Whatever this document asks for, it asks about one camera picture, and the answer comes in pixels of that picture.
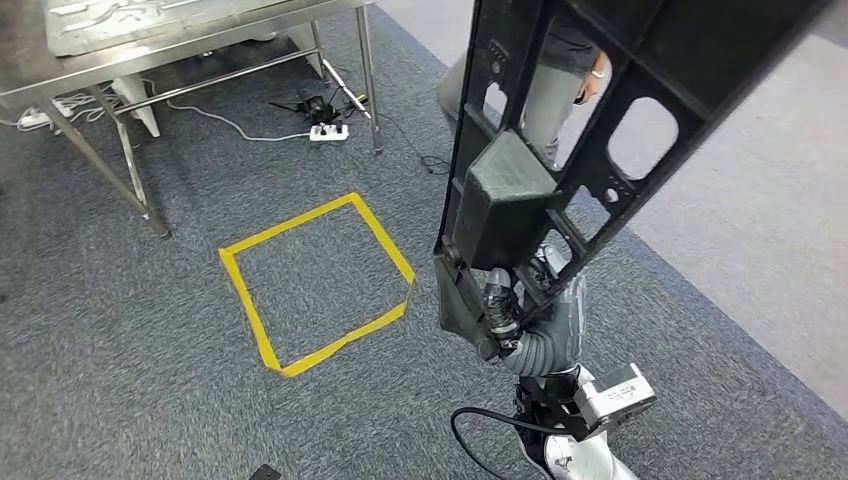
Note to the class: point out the person's hand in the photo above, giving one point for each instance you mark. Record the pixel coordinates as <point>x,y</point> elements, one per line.
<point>593,76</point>

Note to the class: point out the black plastic panel part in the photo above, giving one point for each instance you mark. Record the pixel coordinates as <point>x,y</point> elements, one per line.
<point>503,199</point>

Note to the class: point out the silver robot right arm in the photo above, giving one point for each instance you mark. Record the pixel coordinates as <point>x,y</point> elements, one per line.
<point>543,354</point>

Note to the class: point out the steel workbench table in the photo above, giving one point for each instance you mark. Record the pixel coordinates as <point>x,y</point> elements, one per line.
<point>26,66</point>

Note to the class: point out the person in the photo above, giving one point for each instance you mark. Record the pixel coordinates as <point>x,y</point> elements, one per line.
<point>550,99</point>

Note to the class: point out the white power strip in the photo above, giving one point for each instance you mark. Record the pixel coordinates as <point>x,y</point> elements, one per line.
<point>36,119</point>
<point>329,132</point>

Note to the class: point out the black router device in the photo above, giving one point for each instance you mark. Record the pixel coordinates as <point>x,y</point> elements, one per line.
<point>316,109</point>

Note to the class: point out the yellow floor tape square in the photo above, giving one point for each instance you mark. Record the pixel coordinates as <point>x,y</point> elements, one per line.
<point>246,298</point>

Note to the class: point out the white board panel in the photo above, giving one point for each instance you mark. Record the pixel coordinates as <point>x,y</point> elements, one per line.
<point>136,102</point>

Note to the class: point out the silver stamped metal panel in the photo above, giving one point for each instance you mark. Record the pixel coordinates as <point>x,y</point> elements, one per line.
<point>132,26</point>

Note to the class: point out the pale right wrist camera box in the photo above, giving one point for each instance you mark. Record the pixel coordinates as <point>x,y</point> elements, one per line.
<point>616,397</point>

